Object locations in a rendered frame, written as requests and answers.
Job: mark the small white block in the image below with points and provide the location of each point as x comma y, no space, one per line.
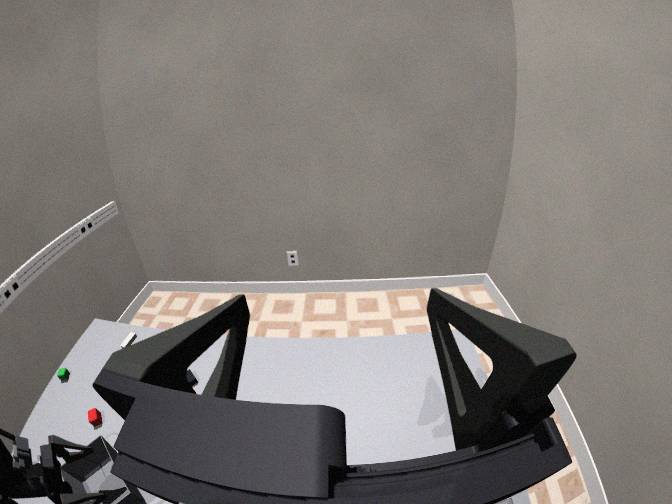
130,338

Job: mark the red block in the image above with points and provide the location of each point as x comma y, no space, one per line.
94,417

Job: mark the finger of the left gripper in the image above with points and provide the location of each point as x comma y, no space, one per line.
69,457
96,498

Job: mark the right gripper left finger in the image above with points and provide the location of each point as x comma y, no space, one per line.
163,359

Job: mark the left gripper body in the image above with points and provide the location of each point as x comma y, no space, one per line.
45,472

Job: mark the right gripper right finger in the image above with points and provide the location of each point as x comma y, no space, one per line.
527,364

